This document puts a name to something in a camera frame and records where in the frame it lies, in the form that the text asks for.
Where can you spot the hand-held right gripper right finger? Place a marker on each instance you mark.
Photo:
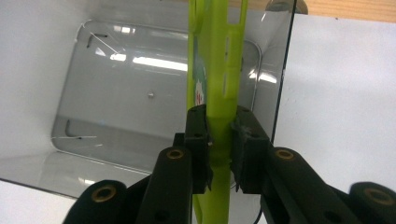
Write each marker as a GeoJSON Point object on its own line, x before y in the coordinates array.
{"type": "Point", "coordinates": [249, 146]}

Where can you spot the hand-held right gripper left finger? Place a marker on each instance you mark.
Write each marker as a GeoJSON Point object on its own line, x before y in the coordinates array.
{"type": "Point", "coordinates": [196, 140]}

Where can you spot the green cartoon phone case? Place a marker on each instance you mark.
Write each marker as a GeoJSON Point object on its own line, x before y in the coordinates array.
{"type": "Point", "coordinates": [218, 77]}

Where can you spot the clear plastic container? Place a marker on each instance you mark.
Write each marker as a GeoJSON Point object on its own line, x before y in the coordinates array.
{"type": "Point", "coordinates": [124, 102]}

